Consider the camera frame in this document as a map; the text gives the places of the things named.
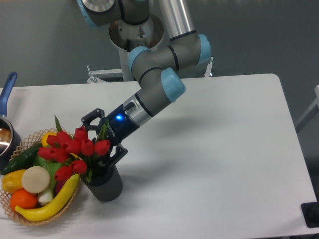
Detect yellow banana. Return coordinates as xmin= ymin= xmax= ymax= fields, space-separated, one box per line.
xmin=15 ymin=174 xmax=80 ymax=223

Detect green cucumber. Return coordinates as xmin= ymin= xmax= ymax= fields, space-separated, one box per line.
xmin=0 ymin=143 xmax=42 ymax=175

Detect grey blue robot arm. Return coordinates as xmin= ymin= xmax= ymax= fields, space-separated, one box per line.
xmin=78 ymin=0 xmax=211 ymax=167

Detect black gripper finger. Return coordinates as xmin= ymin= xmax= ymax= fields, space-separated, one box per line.
xmin=97 ymin=144 xmax=128 ymax=172
xmin=81 ymin=108 xmax=105 ymax=131

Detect beige round disc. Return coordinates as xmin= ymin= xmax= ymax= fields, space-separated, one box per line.
xmin=21 ymin=166 xmax=50 ymax=194

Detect yellow squash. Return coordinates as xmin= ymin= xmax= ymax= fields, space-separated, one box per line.
xmin=41 ymin=132 xmax=58 ymax=147

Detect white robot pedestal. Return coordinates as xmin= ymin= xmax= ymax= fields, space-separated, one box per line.
xmin=109 ymin=13 xmax=164 ymax=81

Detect dark grey ribbed vase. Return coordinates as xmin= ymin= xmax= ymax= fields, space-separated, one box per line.
xmin=80 ymin=163 xmax=123 ymax=202

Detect blue handled saucepan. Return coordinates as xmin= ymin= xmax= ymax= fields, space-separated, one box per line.
xmin=0 ymin=72 xmax=21 ymax=171

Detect white metal base frame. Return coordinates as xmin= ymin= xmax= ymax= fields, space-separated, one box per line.
xmin=86 ymin=56 xmax=214 ymax=84

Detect white frame at right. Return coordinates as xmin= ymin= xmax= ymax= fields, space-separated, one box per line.
xmin=295 ymin=85 xmax=319 ymax=133

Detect purple sweet potato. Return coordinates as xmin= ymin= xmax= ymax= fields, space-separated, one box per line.
xmin=54 ymin=181 xmax=65 ymax=196

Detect black device at edge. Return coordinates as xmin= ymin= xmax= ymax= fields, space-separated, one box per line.
xmin=301 ymin=202 xmax=319 ymax=228

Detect green bok choy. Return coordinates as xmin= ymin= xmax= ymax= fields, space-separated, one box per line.
xmin=33 ymin=155 xmax=63 ymax=206

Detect red tulip bouquet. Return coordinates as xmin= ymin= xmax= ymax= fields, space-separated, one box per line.
xmin=37 ymin=118 xmax=111 ymax=182

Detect yellow bell pepper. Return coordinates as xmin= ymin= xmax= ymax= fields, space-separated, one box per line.
xmin=1 ymin=169 xmax=26 ymax=194

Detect orange fruit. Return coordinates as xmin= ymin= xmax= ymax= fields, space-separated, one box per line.
xmin=10 ymin=189 xmax=38 ymax=211

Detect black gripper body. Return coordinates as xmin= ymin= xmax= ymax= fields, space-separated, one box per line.
xmin=97 ymin=105 xmax=140 ymax=146

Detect woven wicker basket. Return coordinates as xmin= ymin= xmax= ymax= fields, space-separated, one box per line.
xmin=0 ymin=128 xmax=81 ymax=227

